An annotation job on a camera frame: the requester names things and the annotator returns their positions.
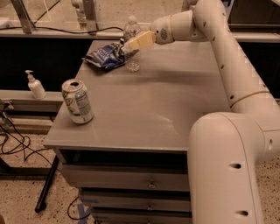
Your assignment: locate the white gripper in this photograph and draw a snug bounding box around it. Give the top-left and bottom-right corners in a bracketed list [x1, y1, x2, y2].
[124, 16, 174, 51]

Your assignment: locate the clear plastic water bottle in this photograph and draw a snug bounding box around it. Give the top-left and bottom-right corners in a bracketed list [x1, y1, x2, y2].
[123, 16, 141, 72]

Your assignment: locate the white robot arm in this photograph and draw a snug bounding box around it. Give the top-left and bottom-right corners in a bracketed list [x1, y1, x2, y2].
[124, 0, 280, 224]

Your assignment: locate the blue chip bag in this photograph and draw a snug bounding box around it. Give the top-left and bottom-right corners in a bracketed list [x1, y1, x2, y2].
[83, 42, 140, 72]

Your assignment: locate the white pump sanitizer bottle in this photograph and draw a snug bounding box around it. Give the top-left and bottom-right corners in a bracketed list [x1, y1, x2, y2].
[25, 70, 46, 100]

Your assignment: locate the green white soda can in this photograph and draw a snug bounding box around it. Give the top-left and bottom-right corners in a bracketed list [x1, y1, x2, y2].
[62, 79, 94, 124]

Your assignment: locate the grey drawer cabinet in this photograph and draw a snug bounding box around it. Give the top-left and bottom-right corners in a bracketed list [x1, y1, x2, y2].
[43, 39, 235, 224]

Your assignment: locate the grey side shelf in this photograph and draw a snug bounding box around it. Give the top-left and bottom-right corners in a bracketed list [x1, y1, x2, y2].
[0, 90, 63, 112]

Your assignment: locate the top grey drawer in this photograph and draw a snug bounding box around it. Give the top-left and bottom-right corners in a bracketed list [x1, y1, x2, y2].
[61, 164, 189, 192]

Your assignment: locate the grey drawer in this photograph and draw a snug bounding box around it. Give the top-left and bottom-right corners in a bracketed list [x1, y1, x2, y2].
[79, 191, 191, 212]
[61, 164, 189, 192]
[92, 207, 193, 224]

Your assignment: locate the middle grey drawer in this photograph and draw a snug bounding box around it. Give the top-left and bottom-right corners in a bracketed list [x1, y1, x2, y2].
[79, 191, 191, 212]

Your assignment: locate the bottom grey drawer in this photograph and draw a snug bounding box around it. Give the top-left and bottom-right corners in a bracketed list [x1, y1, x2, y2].
[92, 207, 193, 224]

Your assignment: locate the black table leg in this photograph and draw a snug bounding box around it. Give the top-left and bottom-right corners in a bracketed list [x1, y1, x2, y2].
[35, 157, 59, 214]

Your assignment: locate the grey metal rail frame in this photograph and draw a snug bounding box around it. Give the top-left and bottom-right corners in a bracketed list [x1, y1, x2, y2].
[0, 0, 280, 43]

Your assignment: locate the black cable on rail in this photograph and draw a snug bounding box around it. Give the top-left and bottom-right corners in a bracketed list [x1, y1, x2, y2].
[0, 25, 124, 35]

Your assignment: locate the black floor cable bundle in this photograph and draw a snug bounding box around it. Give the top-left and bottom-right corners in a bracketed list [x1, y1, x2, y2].
[0, 110, 54, 165]

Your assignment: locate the black cable under cabinet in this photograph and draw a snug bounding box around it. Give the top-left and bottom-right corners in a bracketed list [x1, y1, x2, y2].
[66, 197, 92, 221]

